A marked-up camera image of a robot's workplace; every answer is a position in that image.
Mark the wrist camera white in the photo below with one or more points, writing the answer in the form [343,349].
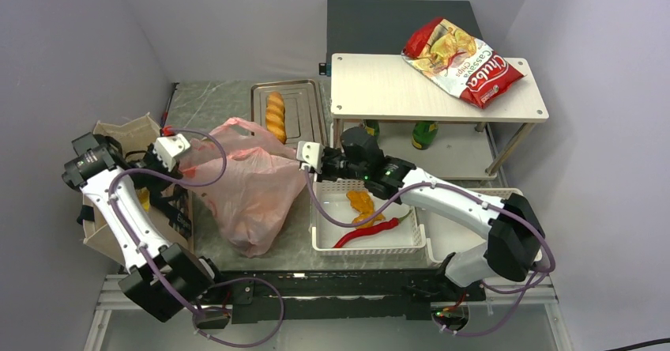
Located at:
[310,155]
[169,149]

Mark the left white plastic basket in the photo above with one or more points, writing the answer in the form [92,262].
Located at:
[407,238]

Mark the right green glass bottle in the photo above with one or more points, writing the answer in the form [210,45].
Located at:
[423,134]

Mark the metal baking tray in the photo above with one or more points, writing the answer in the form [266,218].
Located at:
[303,109]

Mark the white plastic basket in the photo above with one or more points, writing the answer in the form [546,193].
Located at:
[450,238]
[407,238]

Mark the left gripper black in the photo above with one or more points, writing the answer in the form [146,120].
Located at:
[175,173]

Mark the left green glass bottle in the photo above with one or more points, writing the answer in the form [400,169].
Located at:
[372,127]

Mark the red chili pepper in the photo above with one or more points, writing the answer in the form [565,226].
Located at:
[370,231]

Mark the beige canvas tote bag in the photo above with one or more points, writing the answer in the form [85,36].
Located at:
[171,211]

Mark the dark grey back panel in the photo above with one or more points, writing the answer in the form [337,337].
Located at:
[382,27]

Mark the white two-tier shelf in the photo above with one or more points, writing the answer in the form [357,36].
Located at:
[471,144]

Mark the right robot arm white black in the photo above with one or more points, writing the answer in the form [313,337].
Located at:
[513,241]

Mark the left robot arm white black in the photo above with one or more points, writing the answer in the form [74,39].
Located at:
[163,277]

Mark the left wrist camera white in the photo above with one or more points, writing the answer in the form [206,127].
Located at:
[169,149]

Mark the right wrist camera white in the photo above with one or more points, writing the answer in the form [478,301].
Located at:
[310,155]

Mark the bread loaf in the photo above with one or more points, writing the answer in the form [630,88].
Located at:
[275,116]

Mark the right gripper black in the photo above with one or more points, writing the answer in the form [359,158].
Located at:
[324,175]

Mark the orange habanero pepper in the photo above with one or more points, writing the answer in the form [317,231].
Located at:
[361,202]

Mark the green glass bottle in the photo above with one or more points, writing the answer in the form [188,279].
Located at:
[423,134]
[372,127]

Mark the right white plastic basket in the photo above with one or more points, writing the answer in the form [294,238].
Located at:
[450,238]

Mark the pink plastic grocery bag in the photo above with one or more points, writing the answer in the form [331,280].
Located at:
[247,179]

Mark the red cassava chips bag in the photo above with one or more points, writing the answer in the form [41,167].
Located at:
[460,64]

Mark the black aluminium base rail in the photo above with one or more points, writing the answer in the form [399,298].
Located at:
[344,294]

